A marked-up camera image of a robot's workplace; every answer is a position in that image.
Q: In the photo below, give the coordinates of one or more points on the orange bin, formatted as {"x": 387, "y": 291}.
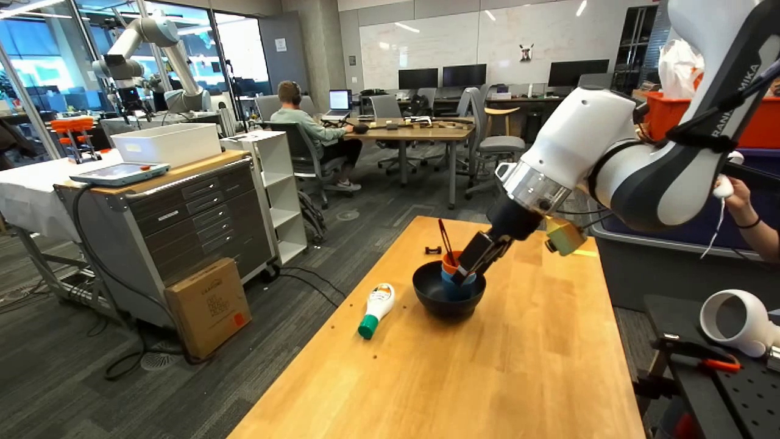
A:
{"x": 764, "y": 123}

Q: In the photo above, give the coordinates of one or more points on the open laptop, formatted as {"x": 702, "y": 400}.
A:
{"x": 339, "y": 101}

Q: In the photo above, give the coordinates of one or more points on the grey tablet device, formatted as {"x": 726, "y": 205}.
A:
{"x": 118, "y": 173}

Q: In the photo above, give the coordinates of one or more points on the black bowl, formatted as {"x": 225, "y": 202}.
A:
{"x": 429, "y": 301}

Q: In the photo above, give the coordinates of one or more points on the orange machine part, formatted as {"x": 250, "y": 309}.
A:
{"x": 73, "y": 130}

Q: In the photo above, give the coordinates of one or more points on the white shelf unit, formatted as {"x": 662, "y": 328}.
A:
{"x": 280, "y": 196}

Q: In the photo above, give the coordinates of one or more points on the white orange plastic bag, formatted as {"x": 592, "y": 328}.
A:
{"x": 677, "y": 68}

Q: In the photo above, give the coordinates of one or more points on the black monitor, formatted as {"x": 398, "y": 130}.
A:
{"x": 418, "y": 78}
{"x": 464, "y": 76}
{"x": 576, "y": 71}

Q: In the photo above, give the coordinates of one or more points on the black office chair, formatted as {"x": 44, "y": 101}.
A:
{"x": 305, "y": 160}

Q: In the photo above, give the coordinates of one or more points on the orange cup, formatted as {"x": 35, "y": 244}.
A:
{"x": 450, "y": 263}

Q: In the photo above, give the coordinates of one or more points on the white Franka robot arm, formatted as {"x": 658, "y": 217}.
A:
{"x": 642, "y": 162}

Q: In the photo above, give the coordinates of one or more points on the cardboard box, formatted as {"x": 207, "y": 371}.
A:
{"x": 207, "y": 309}

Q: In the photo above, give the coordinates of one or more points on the grey drawer cabinet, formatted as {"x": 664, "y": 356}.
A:
{"x": 195, "y": 227}

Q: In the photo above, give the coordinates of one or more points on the operator hand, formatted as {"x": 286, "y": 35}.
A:
{"x": 740, "y": 198}

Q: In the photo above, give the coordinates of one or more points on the white mug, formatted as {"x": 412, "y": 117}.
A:
{"x": 734, "y": 319}

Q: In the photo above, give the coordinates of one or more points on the white plastic bin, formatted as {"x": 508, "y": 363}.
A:
{"x": 167, "y": 144}

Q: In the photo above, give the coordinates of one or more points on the wooden office table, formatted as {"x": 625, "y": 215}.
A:
{"x": 406, "y": 130}

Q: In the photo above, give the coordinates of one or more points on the grey tote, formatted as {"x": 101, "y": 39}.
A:
{"x": 649, "y": 276}

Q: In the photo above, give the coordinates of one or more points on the black perforated workbench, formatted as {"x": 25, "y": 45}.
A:
{"x": 731, "y": 405}

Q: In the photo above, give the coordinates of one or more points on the large wall whiteboard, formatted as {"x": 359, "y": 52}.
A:
{"x": 439, "y": 39}

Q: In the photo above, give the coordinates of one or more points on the yellow wrist camera block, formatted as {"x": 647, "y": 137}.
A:
{"x": 563, "y": 238}

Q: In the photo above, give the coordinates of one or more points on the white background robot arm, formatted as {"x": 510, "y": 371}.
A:
{"x": 173, "y": 56}

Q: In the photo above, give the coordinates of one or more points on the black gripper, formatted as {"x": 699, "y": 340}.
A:
{"x": 513, "y": 221}

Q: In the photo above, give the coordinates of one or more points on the seated person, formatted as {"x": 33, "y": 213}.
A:
{"x": 295, "y": 124}

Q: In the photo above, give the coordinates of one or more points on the grey office chair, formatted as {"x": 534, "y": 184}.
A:
{"x": 501, "y": 148}

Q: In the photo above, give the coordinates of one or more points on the operator forearm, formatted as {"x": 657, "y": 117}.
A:
{"x": 764, "y": 239}

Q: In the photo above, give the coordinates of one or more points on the white bottle green cap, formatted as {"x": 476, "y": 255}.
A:
{"x": 375, "y": 309}

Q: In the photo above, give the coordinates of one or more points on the white VR controller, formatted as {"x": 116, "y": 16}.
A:
{"x": 723, "y": 188}

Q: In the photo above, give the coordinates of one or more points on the white covered table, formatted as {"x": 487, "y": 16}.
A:
{"x": 33, "y": 196}

